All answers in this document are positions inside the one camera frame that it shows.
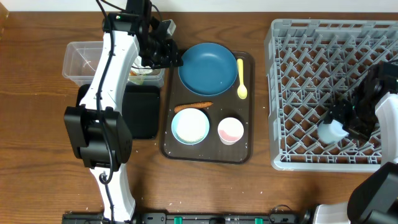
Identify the white tissue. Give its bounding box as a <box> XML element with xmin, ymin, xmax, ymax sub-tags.
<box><xmin>131</xmin><ymin>64</ymin><xmax>160</xmax><ymax>76</ymax></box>

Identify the light blue cup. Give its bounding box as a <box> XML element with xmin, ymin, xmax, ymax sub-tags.
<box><xmin>317</xmin><ymin>120</ymin><xmax>349</xmax><ymax>144</ymax></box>

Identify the green snack wrapper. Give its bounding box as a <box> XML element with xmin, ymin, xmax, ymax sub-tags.
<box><xmin>128</xmin><ymin>71</ymin><xmax>146</xmax><ymax>85</ymax></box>

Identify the light blue rice bowl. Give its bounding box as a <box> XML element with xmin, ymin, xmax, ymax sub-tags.
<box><xmin>171</xmin><ymin>108</ymin><xmax>210</xmax><ymax>145</ymax></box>

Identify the pink cup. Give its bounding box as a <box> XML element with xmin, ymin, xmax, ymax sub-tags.
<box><xmin>217</xmin><ymin>117</ymin><xmax>244</xmax><ymax>146</ymax></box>

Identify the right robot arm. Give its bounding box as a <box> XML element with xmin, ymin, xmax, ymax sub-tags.
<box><xmin>308</xmin><ymin>60</ymin><xmax>397</xmax><ymax>224</ymax></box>

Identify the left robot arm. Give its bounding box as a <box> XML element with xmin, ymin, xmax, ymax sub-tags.
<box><xmin>64</xmin><ymin>0</ymin><xmax>183</xmax><ymax>223</ymax></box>

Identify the grey dishwasher rack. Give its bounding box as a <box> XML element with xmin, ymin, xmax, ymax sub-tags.
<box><xmin>264</xmin><ymin>19</ymin><xmax>397</xmax><ymax>172</ymax></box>

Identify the dark blue plate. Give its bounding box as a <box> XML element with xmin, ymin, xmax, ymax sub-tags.
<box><xmin>178</xmin><ymin>43</ymin><xmax>238</xmax><ymax>96</ymax></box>

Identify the black tray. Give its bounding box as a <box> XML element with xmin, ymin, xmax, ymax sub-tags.
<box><xmin>76</xmin><ymin>84</ymin><xmax>161</xmax><ymax>141</ymax></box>

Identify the orange carrot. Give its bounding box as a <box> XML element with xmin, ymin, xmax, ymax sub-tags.
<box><xmin>174</xmin><ymin>101</ymin><xmax>213</xmax><ymax>113</ymax></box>

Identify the clear plastic bin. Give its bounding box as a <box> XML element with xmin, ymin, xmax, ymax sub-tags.
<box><xmin>62</xmin><ymin>41</ymin><xmax>165</xmax><ymax>88</ymax></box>

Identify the brown serving tray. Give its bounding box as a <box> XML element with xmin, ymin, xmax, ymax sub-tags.
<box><xmin>159</xmin><ymin>51</ymin><xmax>255</xmax><ymax>164</ymax></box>

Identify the yellow plastic spoon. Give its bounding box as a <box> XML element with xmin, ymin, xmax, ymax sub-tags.
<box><xmin>237</xmin><ymin>58</ymin><xmax>248</xmax><ymax>100</ymax></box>

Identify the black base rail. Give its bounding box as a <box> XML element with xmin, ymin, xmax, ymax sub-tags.
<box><xmin>62</xmin><ymin>213</ymin><xmax>313</xmax><ymax>224</ymax></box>

